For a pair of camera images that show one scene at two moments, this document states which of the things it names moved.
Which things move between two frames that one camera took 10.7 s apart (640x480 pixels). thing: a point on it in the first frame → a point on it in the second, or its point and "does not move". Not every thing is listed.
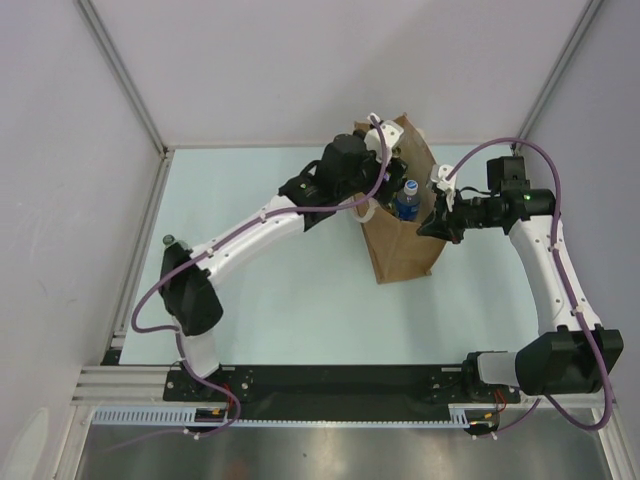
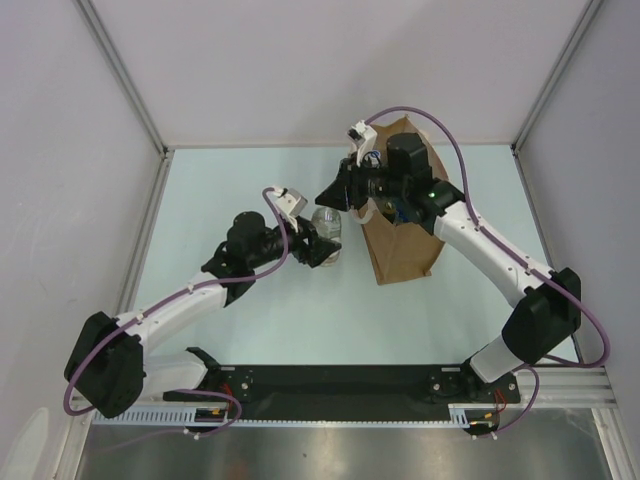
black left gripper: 385,188 → 316,249
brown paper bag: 399,250 does not move
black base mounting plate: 339,393 does not move
